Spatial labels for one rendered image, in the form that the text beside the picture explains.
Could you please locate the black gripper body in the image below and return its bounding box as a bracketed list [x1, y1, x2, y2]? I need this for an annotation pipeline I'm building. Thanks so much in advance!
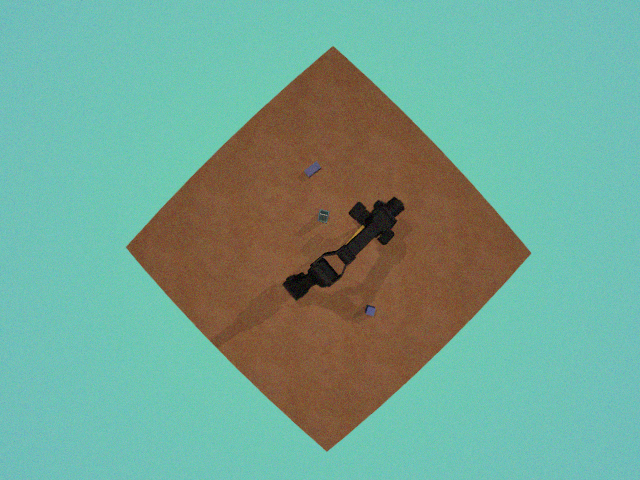
[349, 202, 394, 245]

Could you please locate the dark blue flat bar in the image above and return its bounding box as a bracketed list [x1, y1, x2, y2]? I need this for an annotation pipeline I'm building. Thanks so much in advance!
[304, 161, 321, 178]

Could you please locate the yellow bar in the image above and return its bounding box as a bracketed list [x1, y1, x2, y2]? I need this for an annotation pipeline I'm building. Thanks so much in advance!
[345, 225, 365, 245]

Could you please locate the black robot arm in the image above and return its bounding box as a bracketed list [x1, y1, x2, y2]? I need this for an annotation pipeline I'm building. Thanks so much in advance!
[282, 197, 404, 300]

